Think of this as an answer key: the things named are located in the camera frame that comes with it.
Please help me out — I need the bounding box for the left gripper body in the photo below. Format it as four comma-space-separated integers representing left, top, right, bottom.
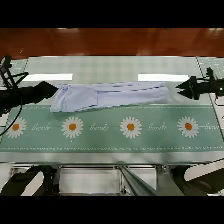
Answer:
20, 80, 59, 105

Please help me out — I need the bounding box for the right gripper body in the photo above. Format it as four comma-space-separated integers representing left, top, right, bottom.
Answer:
175, 75, 202, 101

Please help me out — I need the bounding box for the light blue shirt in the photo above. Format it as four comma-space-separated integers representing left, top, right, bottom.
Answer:
49, 81, 170, 114

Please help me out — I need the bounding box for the black cable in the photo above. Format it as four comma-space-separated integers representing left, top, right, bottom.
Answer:
0, 102, 25, 137

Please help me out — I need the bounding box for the silver frame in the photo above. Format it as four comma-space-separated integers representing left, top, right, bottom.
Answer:
0, 161, 224, 197

